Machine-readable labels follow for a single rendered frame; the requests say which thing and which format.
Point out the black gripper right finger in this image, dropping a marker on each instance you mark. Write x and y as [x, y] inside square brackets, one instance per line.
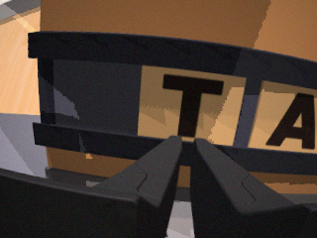
[228, 202]

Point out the tan tile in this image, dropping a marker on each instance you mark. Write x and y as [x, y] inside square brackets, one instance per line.
[286, 119]
[191, 104]

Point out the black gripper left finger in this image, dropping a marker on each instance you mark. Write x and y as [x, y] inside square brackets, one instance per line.
[136, 203]

